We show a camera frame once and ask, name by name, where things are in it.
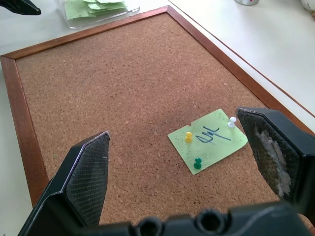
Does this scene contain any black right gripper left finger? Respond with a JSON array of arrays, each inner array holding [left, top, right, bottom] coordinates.
[[17, 130, 111, 236]]

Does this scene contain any clear plastic tray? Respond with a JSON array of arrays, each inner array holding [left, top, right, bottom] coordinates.
[[57, 0, 141, 30]]

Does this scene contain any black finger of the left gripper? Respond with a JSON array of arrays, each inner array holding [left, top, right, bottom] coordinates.
[[0, 0, 42, 16]]

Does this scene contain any white round object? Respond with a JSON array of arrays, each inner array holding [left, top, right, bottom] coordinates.
[[300, 0, 315, 12]]

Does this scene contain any stack of green paper sheets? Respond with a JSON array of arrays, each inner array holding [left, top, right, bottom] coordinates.
[[63, 0, 127, 20]]

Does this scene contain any wood-framed cork board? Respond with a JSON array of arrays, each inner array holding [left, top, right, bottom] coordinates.
[[0, 5, 315, 234]]

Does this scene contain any green note with handwriting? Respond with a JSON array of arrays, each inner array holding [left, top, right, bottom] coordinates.
[[167, 108, 249, 176]]

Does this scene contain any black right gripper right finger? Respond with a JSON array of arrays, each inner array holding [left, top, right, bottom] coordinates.
[[235, 107, 315, 225]]

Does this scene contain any silver metal container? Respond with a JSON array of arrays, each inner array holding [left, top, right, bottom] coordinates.
[[234, 0, 259, 6]]

